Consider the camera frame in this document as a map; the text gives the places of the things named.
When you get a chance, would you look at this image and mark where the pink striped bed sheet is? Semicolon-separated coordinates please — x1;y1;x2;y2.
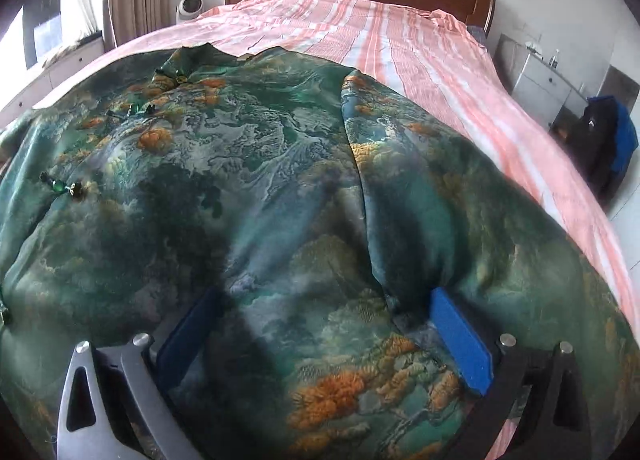
35;0;640;460

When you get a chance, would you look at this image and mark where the blue cloth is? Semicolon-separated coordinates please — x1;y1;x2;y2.
587;96;640;178

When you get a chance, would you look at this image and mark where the white nightstand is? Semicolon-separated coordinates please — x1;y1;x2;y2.
495;33;592;108

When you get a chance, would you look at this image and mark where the window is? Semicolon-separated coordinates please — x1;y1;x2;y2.
0;0;107;106

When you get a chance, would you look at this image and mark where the green landscape print garment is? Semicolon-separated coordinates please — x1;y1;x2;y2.
0;43;638;460

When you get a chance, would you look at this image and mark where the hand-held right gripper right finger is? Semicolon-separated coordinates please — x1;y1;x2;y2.
429;287;595;460

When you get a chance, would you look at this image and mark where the white round fan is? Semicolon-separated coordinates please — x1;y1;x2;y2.
176;0;204;24

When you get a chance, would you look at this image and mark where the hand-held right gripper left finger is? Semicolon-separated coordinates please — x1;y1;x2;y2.
55;285;226;460

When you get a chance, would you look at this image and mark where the white drawer cabinet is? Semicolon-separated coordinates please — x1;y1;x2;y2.
0;37;114;117

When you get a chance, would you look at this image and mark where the black bag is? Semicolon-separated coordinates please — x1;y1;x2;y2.
549;96;632;201

